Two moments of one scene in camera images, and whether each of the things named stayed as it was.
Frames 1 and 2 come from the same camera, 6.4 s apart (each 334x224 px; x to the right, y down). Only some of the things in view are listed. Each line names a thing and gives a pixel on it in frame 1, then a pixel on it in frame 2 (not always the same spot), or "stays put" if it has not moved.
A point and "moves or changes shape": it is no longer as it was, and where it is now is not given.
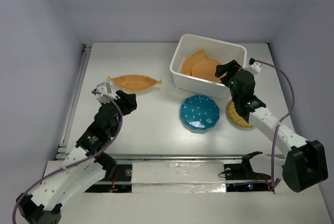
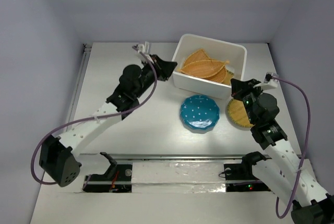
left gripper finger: x=123 y=95 → x=162 y=68
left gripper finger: x=130 y=102 → x=164 y=69
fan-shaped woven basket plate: x=188 y=61 stays put
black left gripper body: x=120 y=102 → x=148 y=75
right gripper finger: x=233 y=65 → x=242 y=85
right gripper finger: x=222 y=69 → x=235 y=92
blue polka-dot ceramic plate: x=200 y=113 stays put
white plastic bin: x=221 y=51 stays put
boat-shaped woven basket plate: x=134 y=82 moves or changes shape
